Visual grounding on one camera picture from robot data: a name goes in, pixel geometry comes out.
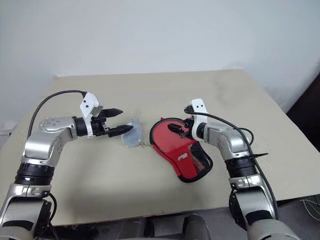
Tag black left elbow cable loop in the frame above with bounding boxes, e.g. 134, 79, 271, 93
46, 191, 58, 227

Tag red paddle case black trim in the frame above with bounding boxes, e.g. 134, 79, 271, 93
149, 116, 214, 184

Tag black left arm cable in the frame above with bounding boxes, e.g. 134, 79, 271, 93
27, 89, 87, 142

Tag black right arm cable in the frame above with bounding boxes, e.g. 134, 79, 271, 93
184, 105, 280, 221

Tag clear plastic bag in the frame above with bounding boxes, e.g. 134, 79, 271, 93
120, 117, 144, 149

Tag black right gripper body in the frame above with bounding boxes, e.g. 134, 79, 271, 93
181, 118, 195, 139

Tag black bulky object beside table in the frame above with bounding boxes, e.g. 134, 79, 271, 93
286, 74, 320, 164

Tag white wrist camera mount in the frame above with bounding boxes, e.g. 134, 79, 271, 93
190, 98, 210, 141
79, 92, 105, 138

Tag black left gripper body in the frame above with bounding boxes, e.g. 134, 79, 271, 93
91, 112, 111, 138

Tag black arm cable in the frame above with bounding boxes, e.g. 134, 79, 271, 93
27, 89, 87, 142
184, 105, 280, 221

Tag black cable tie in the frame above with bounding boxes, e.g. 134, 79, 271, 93
245, 152, 270, 160

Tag dark grey rounded shape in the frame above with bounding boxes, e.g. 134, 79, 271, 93
183, 214, 211, 240

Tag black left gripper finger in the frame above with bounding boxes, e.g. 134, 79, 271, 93
103, 108, 124, 119
107, 124, 134, 138

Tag tangled thin white wires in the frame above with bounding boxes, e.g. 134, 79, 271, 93
299, 195, 320, 221

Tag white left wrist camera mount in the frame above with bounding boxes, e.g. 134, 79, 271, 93
79, 92, 105, 138

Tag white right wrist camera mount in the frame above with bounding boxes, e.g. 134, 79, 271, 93
190, 98, 210, 141

